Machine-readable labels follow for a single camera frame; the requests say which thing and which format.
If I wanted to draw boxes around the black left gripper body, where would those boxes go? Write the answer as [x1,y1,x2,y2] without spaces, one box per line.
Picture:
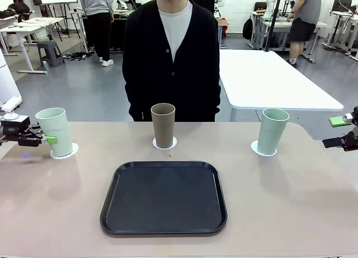
[0,115,31,143]

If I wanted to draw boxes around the light green plastic cup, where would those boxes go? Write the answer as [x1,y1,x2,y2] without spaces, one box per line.
[35,107,74,157]
[257,107,290,155]

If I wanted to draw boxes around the white scalloped paper coaster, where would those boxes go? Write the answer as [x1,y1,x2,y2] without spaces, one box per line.
[250,139,278,157]
[50,142,81,160]
[152,136,179,151]

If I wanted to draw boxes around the brown plastic cup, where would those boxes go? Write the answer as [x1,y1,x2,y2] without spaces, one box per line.
[150,102,176,148]

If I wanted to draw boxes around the white cylindrical air purifier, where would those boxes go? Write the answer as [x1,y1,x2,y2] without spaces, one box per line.
[0,50,22,105]

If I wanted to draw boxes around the grey plastic step stool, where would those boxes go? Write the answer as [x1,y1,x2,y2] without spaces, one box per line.
[37,40,65,68]

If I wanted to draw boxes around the large white table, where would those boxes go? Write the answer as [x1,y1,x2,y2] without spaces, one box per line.
[219,49,345,122]

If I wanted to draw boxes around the white desk with black legs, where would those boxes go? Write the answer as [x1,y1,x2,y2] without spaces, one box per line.
[329,10,358,57]

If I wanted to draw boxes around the white lab desk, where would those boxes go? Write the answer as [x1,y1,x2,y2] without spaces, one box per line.
[249,11,328,52]

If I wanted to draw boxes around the black bag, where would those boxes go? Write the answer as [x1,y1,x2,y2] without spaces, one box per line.
[7,2,31,16]

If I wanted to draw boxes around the black stand pole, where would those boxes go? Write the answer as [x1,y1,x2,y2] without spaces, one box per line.
[264,0,282,53]

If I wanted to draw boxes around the person in grey shirt shorts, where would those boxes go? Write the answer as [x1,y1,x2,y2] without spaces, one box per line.
[286,0,322,65]

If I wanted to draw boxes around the person in grey hoodie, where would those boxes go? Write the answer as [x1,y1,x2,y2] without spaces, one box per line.
[78,0,115,67]

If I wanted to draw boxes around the black backpack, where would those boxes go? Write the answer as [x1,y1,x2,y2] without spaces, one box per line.
[242,17,254,41]

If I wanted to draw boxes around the person in black cardigan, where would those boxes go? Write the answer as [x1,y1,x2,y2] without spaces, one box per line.
[122,0,222,123]

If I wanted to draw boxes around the black plastic serving tray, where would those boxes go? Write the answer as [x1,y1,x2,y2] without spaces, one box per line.
[99,161,228,237]

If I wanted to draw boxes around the wooden top desk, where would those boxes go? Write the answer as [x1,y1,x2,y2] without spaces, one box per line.
[217,19,229,49]

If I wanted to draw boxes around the background person in black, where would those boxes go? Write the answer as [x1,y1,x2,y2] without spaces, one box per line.
[190,0,216,18]

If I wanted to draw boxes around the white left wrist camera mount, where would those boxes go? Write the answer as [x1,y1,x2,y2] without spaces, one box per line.
[0,97,22,121]

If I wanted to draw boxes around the black straps on floor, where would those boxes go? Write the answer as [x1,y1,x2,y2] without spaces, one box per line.
[65,51,95,60]

